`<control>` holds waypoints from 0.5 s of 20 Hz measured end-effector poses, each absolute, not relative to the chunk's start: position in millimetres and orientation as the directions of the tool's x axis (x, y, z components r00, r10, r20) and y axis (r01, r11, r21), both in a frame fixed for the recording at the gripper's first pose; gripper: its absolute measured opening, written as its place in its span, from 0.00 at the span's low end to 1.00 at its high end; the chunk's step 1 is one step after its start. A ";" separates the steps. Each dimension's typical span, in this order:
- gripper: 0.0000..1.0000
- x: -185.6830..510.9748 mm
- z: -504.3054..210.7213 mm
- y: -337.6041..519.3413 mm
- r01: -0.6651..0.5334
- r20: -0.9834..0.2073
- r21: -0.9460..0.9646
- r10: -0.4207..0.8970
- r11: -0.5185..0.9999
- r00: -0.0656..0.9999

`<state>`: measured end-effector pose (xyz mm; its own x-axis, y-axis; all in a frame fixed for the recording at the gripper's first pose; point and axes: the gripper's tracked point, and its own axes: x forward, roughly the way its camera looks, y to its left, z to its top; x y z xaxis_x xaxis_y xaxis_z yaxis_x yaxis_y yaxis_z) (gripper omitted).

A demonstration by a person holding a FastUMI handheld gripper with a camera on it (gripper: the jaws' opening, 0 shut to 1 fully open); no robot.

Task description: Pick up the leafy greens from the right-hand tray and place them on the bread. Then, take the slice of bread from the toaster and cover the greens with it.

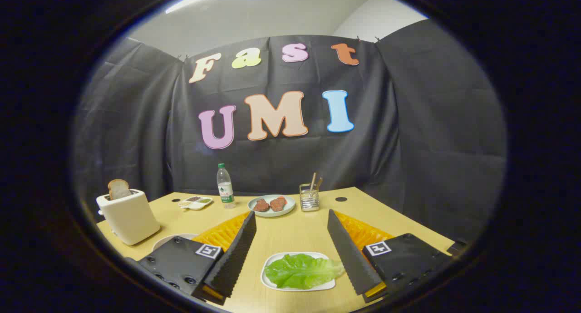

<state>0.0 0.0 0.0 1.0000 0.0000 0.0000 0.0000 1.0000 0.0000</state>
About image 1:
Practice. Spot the black backdrop cloth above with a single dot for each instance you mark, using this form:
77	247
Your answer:
136	122

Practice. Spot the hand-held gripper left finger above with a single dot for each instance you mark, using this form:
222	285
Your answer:
236	254

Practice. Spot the brown meat patty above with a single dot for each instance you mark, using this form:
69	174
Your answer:
261	205
278	203

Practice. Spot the white rectangular plate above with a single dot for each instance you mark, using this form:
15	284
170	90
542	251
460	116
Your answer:
272	258

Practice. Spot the toasted bread slice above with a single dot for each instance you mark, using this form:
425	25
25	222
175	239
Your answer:
119	188

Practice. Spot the white divided sauce dish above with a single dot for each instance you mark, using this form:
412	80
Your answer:
195	203

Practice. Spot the pale green round plate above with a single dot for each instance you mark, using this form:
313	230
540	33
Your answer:
290	206

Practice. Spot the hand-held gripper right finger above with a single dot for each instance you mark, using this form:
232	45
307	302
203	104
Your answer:
347	254

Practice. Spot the green lettuce leaf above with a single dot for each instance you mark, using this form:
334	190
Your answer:
299	272

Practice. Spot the white round plate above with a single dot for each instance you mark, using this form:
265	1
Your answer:
170	240

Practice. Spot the wooden stick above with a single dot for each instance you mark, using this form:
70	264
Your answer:
318	183
312	182

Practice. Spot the clear plastic water bottle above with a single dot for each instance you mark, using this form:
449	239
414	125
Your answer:
225	190

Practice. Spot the clear glass jar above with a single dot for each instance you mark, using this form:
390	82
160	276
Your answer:
309	202

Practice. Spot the white toaster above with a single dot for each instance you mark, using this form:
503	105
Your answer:
131	217

